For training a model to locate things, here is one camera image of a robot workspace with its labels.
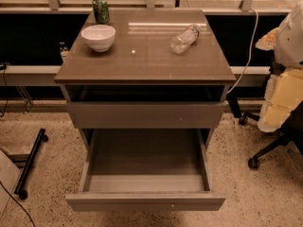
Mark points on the yellow foam covered gripper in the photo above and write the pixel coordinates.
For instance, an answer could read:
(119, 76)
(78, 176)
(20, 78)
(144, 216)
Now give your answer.
(290, 44)

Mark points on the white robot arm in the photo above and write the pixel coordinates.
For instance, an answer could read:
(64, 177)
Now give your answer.
(294, 20)

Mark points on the brown drawer cabinet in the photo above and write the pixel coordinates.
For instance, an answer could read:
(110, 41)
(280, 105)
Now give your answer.
(140, 66)

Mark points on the clear plastic bottle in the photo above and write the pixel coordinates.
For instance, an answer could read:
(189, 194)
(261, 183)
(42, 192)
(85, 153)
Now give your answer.
(181, 42)

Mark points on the white ceramic bowl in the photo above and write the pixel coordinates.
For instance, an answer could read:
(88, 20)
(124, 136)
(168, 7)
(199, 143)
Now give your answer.
(99, 37)

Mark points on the green soda can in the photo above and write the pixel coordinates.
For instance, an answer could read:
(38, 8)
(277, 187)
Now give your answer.
(101, 11)

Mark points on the small bottle behind cabinet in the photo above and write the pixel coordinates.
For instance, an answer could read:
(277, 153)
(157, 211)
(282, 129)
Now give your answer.
(64, 50)

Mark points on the black wheeled stand leg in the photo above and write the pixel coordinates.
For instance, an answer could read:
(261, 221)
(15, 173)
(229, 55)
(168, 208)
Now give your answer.
(20, 186)

